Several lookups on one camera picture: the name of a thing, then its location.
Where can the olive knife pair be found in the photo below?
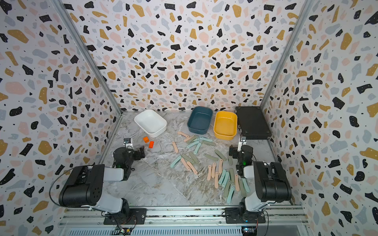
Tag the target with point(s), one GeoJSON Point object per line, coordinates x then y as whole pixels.
{"type": "Point", "coordinates": [187, 158]}
{"type": "Point", "coordinates": [194, 158]}

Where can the olive knife lowest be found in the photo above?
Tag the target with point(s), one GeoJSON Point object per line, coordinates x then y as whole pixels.
{"type": "Point", "coordinates": [227, 189]}

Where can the dark teal storage box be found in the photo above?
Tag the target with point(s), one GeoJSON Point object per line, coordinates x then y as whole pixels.
{"type": "Point", "coordinates": [199, 120]}

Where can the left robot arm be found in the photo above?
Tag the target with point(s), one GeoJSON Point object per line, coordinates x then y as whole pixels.
{"type": "Point", "coordinates": [84, 186]}

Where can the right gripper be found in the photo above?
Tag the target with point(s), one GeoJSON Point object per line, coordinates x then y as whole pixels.
{"type": "Point", "coordinates": [235, 150]}

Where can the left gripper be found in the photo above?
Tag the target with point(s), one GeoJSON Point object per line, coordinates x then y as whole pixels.
{"type": "Point", "coordinates": [137, 157]}

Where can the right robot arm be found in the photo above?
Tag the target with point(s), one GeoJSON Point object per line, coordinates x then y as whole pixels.
{"type": "Point", "coordinates": [271, 184]}

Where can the olive knife upper right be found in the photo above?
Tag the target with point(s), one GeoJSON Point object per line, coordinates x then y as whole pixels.
{"type": "Point", "coordinates": [208, 143]}

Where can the white storage box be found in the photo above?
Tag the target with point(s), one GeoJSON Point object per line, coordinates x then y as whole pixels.
{"type": "Point", "coordinates": [151, 122]}

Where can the olive knife top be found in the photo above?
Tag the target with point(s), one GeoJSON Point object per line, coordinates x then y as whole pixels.
{"type": "Point", "coordinates": [191, 139]}

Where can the olive knife far right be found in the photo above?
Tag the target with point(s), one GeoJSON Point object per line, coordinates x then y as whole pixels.
{"type": "Point", "coordinates": [230, 160]}

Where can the pink knife top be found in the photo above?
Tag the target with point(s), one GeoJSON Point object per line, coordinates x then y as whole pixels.
{"type": "Point", "coordinates": [183, 134]}

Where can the pink knife pair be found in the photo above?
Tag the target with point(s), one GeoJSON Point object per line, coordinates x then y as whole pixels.
{"type": "Point", "coordinates": [185, 164]}
{"type": "Point", "coordinates": [192, 167]}

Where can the olive knife centre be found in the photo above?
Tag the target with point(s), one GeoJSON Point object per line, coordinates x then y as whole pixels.
{"type": "Point", "coordinates": [211, 157]}

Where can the mint knife lowest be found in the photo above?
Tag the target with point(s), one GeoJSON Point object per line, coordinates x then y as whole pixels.
{"type": "Point", "coordinates": [230, 194]}

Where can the aluminium front rail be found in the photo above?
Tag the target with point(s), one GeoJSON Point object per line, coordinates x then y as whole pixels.
{"type": "Point", "coordinates": [281, 220]}

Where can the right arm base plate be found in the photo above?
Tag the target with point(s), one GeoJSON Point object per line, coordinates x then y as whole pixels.
{"type": "Point", "coordinates": [235, 215]}

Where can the olive knife bottom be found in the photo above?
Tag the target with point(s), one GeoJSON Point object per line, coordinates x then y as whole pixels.
{"type": "Point", "coordinates": [232, 176]}

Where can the mint knife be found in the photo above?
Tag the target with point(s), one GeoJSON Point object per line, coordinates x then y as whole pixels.
{"type": "Point", "coordinates": [206, 139]}
{"type": "Point", "coordinates": [193, 144]}
{"type": "Point", "coordinates": [245, 184]}
{"type": "Point", "coordinates": [176, 161]}
{"type": "Point", "coordinates": [221, 179]}
{"type": "Point", "coordinates": [225, 179]}
{"type": "Point", "coordinates": [197, 148]}

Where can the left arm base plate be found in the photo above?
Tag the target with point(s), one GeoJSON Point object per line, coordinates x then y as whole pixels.
{"type": "Point", "coordinates": [133, 216]}

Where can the yellow storage box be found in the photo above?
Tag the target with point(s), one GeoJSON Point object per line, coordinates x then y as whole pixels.
{"type": "Point", "coordinates": [225, 126]}

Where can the black case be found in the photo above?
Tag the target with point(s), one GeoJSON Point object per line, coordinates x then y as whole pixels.
{"type": "Point", "coordinates": [252, 123]}

